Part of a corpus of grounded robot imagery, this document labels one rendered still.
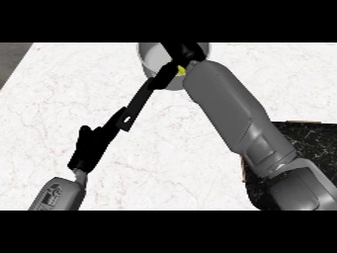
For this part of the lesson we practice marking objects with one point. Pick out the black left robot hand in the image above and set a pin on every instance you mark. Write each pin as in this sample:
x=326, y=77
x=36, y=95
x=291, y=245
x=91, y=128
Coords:
x=91, y=148

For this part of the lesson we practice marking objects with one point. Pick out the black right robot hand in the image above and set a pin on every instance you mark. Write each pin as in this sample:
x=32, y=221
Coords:
x=184, y=51

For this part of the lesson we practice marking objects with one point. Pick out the yellow-green pear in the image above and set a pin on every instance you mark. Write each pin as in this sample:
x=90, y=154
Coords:
x=181, y=69

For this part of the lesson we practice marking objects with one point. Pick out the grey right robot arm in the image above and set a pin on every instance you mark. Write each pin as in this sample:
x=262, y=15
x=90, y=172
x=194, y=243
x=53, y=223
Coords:
x=234, y=112

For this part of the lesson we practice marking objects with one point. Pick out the black marble tray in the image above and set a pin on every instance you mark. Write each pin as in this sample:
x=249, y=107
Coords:
x=325, y=148

